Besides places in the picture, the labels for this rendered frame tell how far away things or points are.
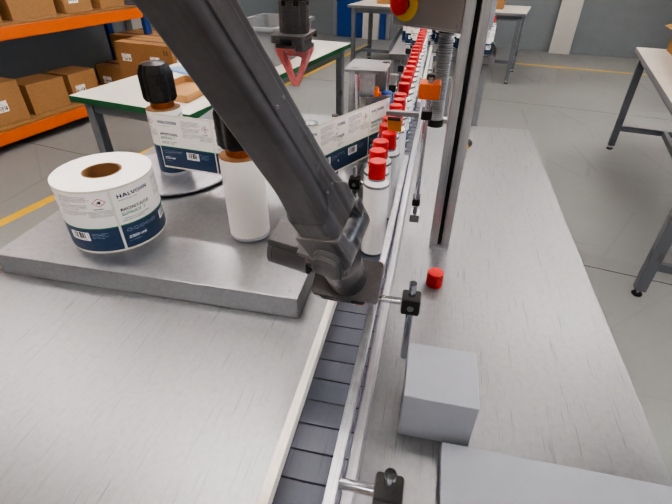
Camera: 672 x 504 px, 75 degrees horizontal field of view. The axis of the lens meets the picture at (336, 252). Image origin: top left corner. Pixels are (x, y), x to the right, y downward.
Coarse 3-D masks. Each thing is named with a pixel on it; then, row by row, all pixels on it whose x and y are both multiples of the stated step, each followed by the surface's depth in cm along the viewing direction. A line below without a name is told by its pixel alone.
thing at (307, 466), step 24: (408, 144) 143; (336, 312) 78; (360, 312) 78; (336, 336) 73; (360, 336) 73; (336, 360) 69; (312, 384) 65; (336, 384) 65; (312, 408) 62; (336, 408) 62; (312, 432) 59; (336, 432) 59; (288, 456) 56; (312, 456) 56; (288, 480) 53; (312, 480) 53
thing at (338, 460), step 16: (400, 176) 105; (400, 192) 98; (384, 240) 82; (384, 256) 78; (368, 320) 64; (368, 336) 62; (352, 384) 55; (352, 400) 53; (352, 416) 51; (336, 448) 48; (336, 464) 47; (336, 480) 45; (336, 496) 44
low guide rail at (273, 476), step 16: (336, 304) 77; (320, 336) 68; (320, 352) 68; (304, 368) 63; (304, 384) 61; (304, 400) 60; (288, 416) 57; (288, 432) 55; (288, 448) 54; (272, 464) 51; (272, 480) 50; (272, 496) 49
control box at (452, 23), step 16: (416, 0) 81; (432, 0) 78; (448, 0) 76; (464, 0) 74; (496, 0) 79; (400, 16) 84; (416, 16) 82; (432, 16) 80; (448, 16) 77; (448, 32) 80
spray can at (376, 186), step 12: (372, 168) 81; (384, 168) 82; (372, 180) 83; (384, 180) 83; (372, 192) 83; (384, 192) 83; (372, 204) 84; (384, 204) 85; (372, 216) 86; (384, 216) 87; (372, 228) 88; (384, 228) 89; (372, 240) 89; (372, 252) 91
